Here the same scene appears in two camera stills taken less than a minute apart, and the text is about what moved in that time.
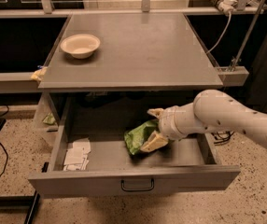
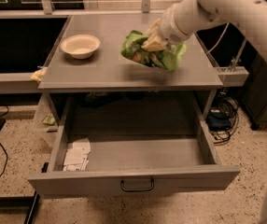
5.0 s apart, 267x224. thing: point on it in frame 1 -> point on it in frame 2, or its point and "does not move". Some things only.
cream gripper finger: (154, 142) -> (153, 43)
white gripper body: (167, 124) -> (167, 28)
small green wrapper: (49, 119) does not move
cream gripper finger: (156, 112) -> (153, 27)
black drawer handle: (138, 189) does not move
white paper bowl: (80, 46) does not move
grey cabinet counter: (136, 51) does not move
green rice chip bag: (136, 137) -> (168, 57)
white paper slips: (77, 157) does not move
